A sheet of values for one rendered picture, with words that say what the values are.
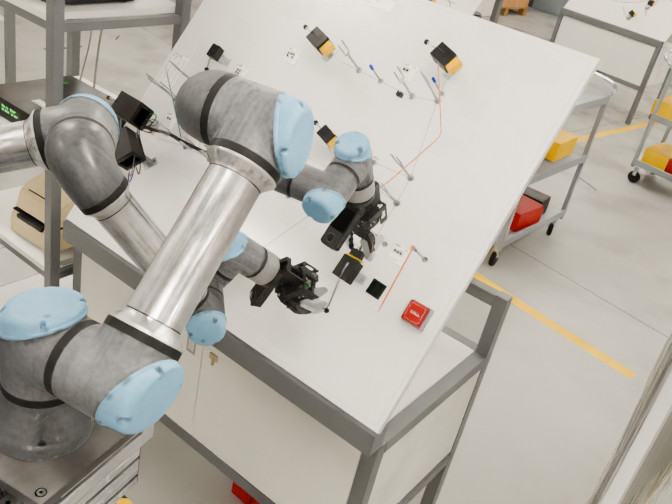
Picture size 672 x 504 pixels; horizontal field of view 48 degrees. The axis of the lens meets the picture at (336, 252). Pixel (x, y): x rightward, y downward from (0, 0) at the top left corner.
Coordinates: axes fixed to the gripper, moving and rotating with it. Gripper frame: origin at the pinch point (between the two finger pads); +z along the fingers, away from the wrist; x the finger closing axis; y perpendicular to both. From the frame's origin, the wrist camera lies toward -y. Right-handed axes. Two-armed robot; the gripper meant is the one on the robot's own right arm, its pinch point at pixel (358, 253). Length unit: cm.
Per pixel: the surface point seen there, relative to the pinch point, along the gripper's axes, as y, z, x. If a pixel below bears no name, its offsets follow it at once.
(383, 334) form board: -8.4, 11.7, -13.9
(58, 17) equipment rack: -4, -29, 99
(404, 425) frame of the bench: -16.1, 33.3, -25.5
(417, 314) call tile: -2.4, 5.1, -19.4
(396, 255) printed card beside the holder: 7.4, 4.2, -5.3
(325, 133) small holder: 19.2, -9.2, 26.7
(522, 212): 192, 206, 57
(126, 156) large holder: -14, -1, 72
